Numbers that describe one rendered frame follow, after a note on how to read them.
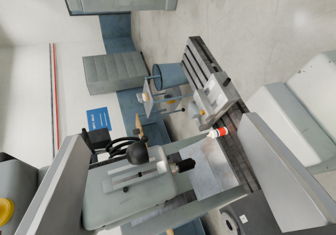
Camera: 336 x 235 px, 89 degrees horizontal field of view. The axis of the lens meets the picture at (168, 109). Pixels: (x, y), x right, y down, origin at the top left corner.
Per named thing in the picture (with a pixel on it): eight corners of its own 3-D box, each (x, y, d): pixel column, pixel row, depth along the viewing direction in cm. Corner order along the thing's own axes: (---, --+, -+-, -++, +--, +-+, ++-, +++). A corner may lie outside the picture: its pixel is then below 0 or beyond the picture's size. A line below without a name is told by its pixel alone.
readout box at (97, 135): (107, 124, 99) (66, 134, 92) (109, 139, 95) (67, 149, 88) (111, 138, 116) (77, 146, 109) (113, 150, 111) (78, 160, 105)
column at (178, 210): (288, 107, 153) (107, 158, 105) (328, 157, 132) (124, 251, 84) (255, 130, 195) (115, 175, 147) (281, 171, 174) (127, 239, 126)
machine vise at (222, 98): (225, 70, 79) (204, 73, 75) (241, 97, 72) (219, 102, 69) (199, 107, 109) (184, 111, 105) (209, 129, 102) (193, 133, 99)
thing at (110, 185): (163, 160, 60) (101, 180, 54) (167, 171, 58) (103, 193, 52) (162, 163, 64) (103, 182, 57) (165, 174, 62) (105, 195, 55)
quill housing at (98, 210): (162, 140, 68) (74, 165, 58) (181, 195, 59) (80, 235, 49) (157, 154, 84) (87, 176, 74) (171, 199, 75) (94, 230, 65)
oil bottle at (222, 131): (225, 125, 87) (206, 130, 84) (229, 132, 85) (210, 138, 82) (221, 128, 91) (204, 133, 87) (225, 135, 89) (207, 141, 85)
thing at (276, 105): (281, 79, 75) (260, 83, 72) (344, 153, 60) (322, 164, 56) (229, 128, 117) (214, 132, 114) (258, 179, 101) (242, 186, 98)
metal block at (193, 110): (199, 102, 90) (189, 104, 88) (204, 112, 87) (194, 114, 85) (196, 107, 94) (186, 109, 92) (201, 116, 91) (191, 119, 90)
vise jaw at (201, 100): (202, 88, 87) (195, 89, 86) (216, 113, 81) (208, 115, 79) (199, 94, 92) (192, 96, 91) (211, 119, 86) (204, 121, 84)
